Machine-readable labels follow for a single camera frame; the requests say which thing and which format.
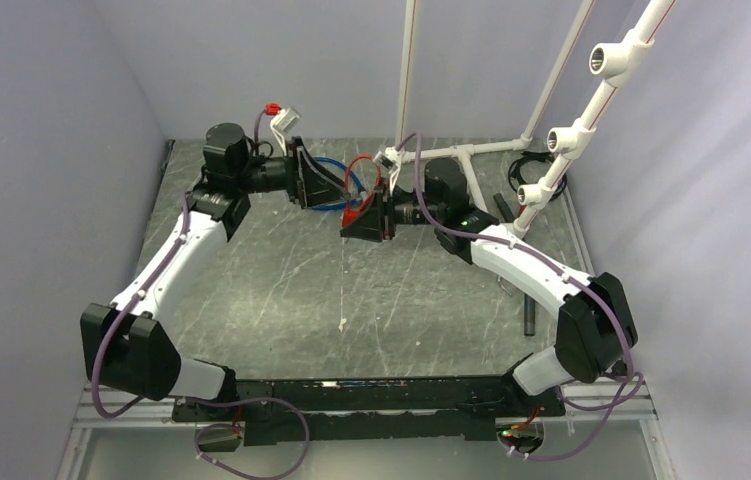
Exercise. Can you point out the silver metal hook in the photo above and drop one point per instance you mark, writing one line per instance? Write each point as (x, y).
(504, 286)

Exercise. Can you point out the white PVC pipe frame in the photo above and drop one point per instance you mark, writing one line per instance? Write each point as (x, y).
(513, 75)

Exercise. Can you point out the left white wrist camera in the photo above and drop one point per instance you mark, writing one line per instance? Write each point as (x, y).
(282, 122)

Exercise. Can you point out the dark grey rod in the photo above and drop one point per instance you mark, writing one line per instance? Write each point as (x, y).
(529, 304)

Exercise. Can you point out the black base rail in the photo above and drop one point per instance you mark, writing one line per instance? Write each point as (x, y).
(271, 411)

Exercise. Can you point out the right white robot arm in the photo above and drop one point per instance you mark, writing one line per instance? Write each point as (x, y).
(594, 325)

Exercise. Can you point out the blue cable lock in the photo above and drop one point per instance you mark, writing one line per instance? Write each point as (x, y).
(323, 187)

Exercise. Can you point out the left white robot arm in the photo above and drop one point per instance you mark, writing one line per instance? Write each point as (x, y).
(125, 342)

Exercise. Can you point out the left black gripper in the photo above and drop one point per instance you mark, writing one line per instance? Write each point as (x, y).
(315, 186)

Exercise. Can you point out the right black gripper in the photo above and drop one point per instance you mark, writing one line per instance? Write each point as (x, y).
(378, 217)

